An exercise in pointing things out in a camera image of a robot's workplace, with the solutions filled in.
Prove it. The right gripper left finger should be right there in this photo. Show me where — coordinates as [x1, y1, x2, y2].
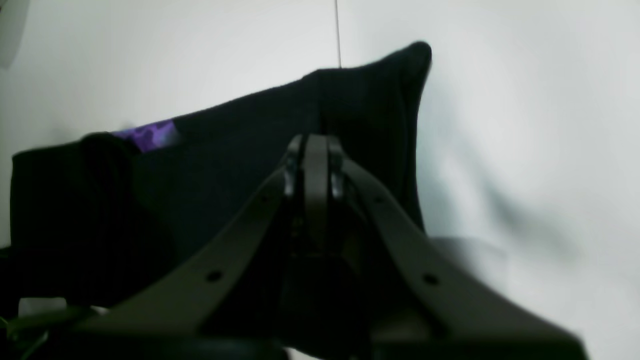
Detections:
[75, 135, 321, 340]

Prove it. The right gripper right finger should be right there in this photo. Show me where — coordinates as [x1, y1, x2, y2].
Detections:
[320, 136, 587, 360]

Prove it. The black T-shirt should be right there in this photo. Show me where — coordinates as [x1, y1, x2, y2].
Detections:
[0, 41, 432, 316]

